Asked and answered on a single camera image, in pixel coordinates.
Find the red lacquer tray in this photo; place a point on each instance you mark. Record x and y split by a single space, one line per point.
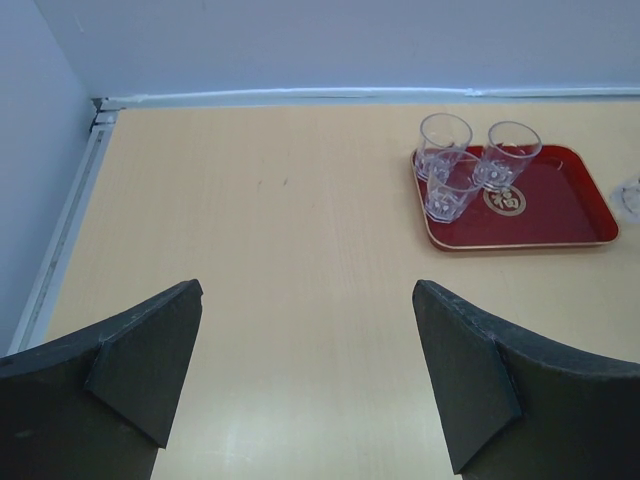
553 203

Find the clear glass cluster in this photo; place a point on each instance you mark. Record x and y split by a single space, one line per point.
625 200

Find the aluminium frame rail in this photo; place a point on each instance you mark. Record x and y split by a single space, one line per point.
38 311
369 95

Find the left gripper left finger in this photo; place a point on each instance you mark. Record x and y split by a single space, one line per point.
99 403

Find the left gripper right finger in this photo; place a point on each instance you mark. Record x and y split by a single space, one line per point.
516 405

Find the aluminium frame rail back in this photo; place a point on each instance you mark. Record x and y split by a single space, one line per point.
369 95

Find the aluminium frame rail left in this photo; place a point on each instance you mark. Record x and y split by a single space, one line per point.
38 311

